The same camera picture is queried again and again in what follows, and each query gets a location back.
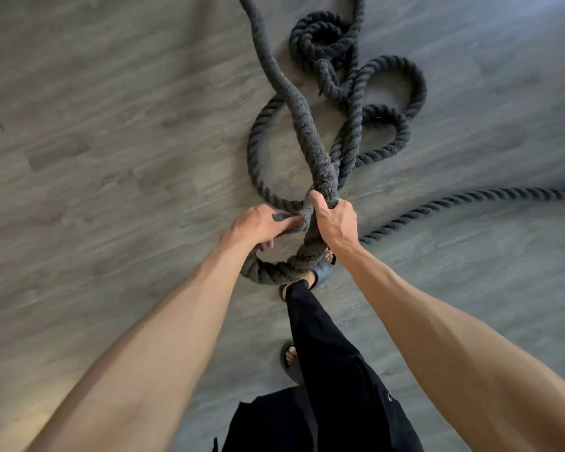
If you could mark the person's right hand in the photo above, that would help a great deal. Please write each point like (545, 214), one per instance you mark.
(337, 223)

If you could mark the person's left forearm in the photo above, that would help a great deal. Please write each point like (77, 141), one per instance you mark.
(146, 353)

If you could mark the black trousers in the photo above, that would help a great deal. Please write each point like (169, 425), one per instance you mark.
(329, 385)

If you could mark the person's left thumb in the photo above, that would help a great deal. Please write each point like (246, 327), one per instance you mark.
(286, 224)

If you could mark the grey slide sandal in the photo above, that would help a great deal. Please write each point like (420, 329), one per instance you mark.
(321, 270)
(292, 362)

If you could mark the person's right forearm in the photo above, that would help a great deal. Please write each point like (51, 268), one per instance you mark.
(452, 353)

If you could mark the person's right thumb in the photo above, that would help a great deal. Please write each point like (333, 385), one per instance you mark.
(319, 206)

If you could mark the person's left hand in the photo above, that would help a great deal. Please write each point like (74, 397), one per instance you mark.
(254, 228)

